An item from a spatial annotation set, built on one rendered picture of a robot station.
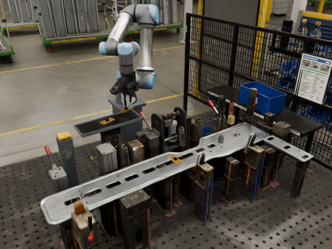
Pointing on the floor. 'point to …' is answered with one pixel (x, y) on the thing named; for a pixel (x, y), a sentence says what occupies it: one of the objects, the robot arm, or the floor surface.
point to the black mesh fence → (251, 69)
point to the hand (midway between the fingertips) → (126, 106)
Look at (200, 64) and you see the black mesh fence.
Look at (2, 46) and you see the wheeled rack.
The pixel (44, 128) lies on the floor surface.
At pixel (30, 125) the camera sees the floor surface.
